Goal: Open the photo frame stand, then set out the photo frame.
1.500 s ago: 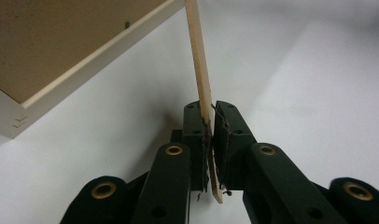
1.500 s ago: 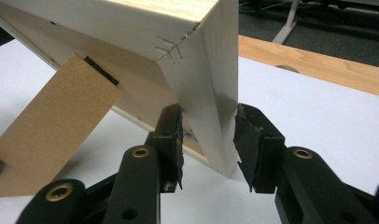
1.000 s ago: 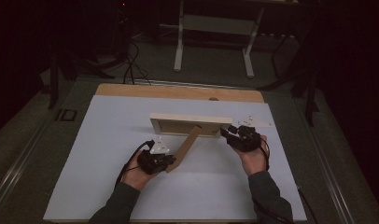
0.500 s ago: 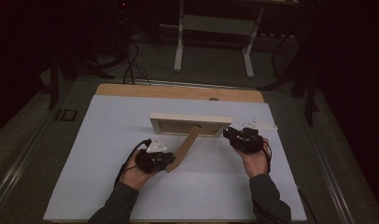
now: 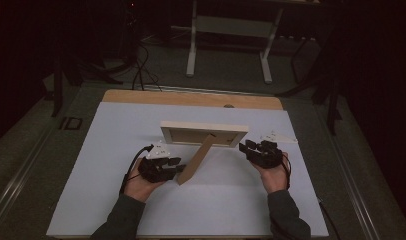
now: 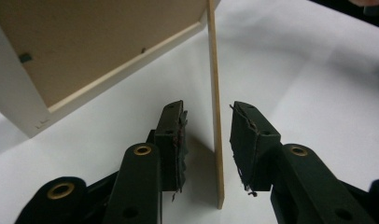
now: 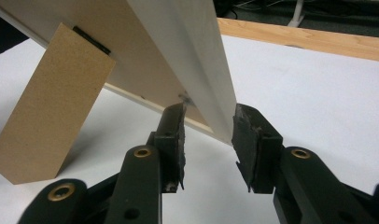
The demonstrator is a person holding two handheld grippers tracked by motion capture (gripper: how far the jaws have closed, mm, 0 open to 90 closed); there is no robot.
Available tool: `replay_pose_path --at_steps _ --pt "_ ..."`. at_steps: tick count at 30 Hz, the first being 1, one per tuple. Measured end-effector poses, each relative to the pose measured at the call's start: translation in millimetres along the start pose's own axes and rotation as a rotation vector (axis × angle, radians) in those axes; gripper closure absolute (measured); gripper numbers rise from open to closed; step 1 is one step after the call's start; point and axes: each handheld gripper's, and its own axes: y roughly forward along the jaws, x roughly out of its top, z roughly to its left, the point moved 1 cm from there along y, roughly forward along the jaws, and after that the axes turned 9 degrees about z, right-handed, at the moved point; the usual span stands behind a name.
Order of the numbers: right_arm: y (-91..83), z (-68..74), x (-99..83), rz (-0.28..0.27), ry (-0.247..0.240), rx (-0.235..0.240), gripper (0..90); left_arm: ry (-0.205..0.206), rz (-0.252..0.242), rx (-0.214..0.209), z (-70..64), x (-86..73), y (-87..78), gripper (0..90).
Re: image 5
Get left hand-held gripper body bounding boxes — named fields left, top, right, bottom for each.
left=138, top=141, right=175, bottom=184

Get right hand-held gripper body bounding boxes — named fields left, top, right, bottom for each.
left=250, top=130, right=299, bottom=169

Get white metal table frame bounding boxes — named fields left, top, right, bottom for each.
left=185, top=0, right=285, bottom=84

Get wooden photo frame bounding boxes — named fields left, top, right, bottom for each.
left=160, top=120, right=249, bottom=186

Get black floor bracket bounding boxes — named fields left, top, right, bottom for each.
left=59, top=116, right=83, bottom=131

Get black floor cables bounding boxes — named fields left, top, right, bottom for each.
left=130, top=43, right=164, bottom=92

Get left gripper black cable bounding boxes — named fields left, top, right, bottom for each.
left=119, top=144, right=155, bottom=196

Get black metal stand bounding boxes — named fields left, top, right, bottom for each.
left=325, top=76, right=343, bottom=136
left=50, top=56, right=64, bottom=118

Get person's right hand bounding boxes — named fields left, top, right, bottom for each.
left=257, top=152, right=290, bottom=194

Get person's left hand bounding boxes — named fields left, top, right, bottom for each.
left=124, top=159, right=165, bottom=203

